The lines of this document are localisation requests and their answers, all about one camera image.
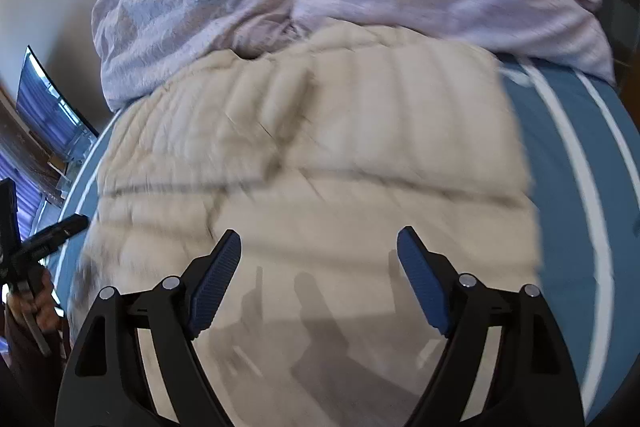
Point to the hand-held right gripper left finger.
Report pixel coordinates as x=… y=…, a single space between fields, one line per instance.
x=216 y=277

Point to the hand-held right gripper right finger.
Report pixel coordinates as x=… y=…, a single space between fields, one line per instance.
x=424 y=279

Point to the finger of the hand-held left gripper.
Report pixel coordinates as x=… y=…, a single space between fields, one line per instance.
x=57 y=234
x=8 y=217

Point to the beige puffer jacket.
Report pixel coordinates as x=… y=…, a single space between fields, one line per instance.
x=325 y=147

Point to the person's left forearm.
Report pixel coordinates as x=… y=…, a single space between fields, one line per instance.
x=35 y=367

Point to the person's left hand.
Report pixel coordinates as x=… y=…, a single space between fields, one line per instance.
x=46 y=307

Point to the flat screen television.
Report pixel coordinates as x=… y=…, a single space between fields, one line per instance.
x=50 y=102

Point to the blue white-striped bed sheet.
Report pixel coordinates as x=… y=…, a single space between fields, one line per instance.
x=550 y=147

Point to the lilac pillow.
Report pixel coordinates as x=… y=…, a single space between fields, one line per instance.
x=190 y=2

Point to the grey padded headboard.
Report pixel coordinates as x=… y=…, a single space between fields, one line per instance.
x=619 y=7

